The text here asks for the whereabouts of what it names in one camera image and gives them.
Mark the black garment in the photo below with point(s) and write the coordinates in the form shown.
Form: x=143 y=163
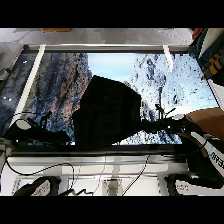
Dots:
x=106 y=113

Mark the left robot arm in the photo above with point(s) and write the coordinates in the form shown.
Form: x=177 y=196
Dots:
x=35 y=134

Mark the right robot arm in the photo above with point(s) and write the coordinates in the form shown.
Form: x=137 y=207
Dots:
x=166 y=126

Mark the heap of clothes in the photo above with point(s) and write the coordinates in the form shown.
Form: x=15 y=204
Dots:
x=213 y=63

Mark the brown garment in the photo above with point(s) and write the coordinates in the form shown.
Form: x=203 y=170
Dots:
x=208 y=120

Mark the silver frame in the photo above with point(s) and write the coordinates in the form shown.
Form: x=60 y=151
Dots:
x=100 y=160

